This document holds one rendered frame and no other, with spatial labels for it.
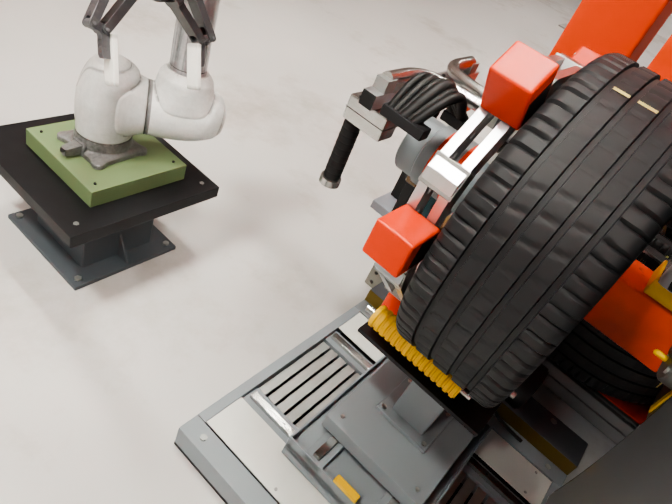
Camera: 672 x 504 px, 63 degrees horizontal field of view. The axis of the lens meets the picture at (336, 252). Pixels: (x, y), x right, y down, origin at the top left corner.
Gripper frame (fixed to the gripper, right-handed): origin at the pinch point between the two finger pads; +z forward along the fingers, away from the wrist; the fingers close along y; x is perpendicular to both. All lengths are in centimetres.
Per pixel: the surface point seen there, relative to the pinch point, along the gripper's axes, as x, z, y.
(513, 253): -49, 19, 27
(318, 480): -8, 90, 37
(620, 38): -36, -16, 93
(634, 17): -38, -20, 93
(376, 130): -16.6, 5.8, 34.0
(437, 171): -33.6, 9.8, 28.7
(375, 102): -17.2, 0.9, 32.2
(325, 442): -6, 82, 41
